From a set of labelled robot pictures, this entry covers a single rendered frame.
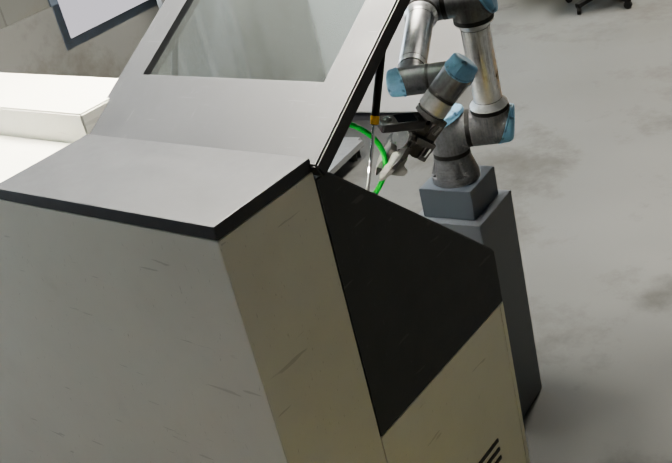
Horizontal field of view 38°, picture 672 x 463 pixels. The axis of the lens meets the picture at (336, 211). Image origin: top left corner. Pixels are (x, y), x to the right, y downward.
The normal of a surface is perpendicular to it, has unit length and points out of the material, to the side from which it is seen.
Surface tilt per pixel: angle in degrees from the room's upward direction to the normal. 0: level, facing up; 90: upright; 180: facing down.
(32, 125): 90
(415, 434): 90
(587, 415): 0
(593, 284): 0
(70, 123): 90
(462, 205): 90
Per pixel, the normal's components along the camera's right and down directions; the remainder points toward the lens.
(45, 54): 0.83, 0.07
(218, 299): -0.59, 0.47
